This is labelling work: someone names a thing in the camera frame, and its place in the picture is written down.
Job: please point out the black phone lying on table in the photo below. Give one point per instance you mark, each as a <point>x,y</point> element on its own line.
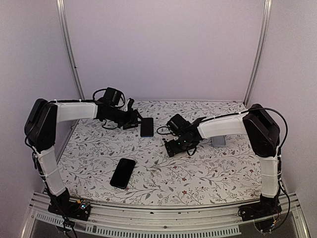
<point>122,173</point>

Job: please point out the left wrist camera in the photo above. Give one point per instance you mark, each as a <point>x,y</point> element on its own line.
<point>129,105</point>

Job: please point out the left arm base with board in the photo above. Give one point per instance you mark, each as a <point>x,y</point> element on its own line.
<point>79,209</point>

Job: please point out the right arm base with board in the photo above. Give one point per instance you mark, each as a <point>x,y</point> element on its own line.
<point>266,207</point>

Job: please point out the front aluminium rail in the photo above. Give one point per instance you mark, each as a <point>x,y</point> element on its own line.
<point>114,220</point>

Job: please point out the left aluminium frame post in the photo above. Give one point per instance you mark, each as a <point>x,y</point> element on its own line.
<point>67,41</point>

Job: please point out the black phone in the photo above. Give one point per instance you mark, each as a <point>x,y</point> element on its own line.
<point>147,127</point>
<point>122,173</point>

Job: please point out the right aluminium frame post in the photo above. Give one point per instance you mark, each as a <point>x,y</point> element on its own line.
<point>259,51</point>

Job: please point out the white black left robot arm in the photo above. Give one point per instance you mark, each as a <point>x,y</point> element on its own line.
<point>40,129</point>

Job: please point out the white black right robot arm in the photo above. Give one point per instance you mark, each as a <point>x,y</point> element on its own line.
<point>261,129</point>

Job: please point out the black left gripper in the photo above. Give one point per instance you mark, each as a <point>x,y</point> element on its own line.
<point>132,119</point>

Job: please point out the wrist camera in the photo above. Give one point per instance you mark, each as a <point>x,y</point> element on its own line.
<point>129,105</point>
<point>177,124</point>

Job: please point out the aluminium frame post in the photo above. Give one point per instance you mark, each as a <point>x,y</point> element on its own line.
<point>67,41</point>
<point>259,51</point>

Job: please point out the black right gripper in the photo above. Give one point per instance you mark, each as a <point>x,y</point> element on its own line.
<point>172,149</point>

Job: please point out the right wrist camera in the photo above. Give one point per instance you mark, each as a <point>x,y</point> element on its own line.
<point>177,124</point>

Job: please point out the light blue phone case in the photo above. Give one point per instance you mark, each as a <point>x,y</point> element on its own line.
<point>218,141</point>

